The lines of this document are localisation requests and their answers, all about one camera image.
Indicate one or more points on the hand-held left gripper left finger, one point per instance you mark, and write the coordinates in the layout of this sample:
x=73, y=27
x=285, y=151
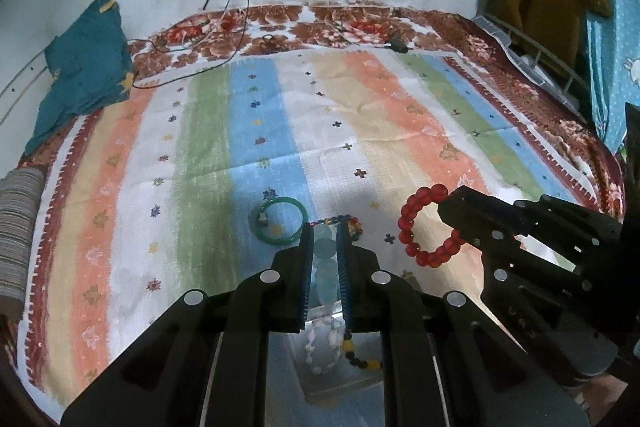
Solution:
x=307, y=277

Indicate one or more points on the teal cloth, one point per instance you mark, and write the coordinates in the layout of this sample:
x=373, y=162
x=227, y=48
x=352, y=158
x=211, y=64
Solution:
x=85, y=67

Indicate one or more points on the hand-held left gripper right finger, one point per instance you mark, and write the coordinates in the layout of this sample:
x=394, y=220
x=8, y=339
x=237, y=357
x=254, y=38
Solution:
x=342, y=277

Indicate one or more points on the striped pastel bed sheet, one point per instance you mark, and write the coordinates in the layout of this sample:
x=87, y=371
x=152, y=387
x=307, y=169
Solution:
x=200, y=157

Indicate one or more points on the grey striped rolled cloth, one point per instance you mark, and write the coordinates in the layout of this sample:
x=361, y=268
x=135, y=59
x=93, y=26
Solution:
x=17, y=232

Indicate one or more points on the green jade bangle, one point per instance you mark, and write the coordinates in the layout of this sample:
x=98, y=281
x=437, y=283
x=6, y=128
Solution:
x=287, y=202

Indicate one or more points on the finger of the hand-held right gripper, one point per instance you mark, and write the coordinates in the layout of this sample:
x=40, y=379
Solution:
x=480, y=217
x=575, y=237

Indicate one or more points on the blue dotted curtain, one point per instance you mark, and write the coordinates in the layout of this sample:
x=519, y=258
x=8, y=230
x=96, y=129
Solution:
x=617, y=32

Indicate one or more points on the silver tin box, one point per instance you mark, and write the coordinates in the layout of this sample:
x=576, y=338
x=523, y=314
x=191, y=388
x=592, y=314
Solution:
x=330, y=387

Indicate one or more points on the small black object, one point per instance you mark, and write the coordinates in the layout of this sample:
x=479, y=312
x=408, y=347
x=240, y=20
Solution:
x=399, y=46

